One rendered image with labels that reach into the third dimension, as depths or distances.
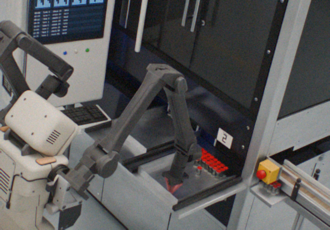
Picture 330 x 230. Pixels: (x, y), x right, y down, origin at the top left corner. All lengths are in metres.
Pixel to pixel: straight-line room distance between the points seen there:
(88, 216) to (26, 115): 1.74
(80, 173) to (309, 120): 1.20
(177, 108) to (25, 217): 0.67
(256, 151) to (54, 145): 0.95
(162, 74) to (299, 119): 0.90
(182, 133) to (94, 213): 1.56
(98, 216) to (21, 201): 1.63
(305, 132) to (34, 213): 1.28
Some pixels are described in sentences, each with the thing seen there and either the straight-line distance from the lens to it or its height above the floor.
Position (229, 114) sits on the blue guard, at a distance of 2.88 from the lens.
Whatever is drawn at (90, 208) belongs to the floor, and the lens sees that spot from 4.00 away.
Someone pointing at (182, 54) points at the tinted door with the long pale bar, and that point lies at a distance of 3.03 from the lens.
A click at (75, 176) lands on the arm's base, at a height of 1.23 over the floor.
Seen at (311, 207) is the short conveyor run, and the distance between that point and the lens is 2.87.
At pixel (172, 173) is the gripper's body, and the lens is 2.66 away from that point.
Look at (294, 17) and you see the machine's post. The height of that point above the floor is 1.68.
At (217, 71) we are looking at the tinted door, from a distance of 2.89.
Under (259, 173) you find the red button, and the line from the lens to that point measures 2.80.
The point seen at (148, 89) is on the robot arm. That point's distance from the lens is 2.23.
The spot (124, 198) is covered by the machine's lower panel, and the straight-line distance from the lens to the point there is 3.69.
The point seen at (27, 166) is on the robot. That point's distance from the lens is 2.23.
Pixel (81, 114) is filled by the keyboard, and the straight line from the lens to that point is 3.28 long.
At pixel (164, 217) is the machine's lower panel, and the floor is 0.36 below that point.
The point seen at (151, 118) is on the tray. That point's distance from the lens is 3.23.
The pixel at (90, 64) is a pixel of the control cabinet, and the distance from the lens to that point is 3.32.
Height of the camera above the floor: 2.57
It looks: 30 degrees down
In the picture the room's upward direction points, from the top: 11 degrees clockwise
